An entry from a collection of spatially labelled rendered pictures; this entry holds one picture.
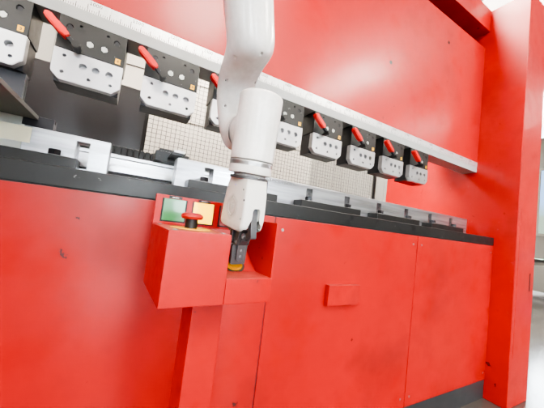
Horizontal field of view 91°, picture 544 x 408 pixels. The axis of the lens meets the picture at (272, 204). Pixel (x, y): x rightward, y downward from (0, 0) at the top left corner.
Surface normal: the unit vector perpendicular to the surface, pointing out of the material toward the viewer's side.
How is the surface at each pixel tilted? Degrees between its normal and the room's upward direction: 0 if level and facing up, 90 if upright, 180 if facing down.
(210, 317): 90
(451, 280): 90
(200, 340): 90
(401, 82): 90
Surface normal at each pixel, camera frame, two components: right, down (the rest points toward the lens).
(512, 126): -0.87, -0.14
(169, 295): 0.54, 0.01
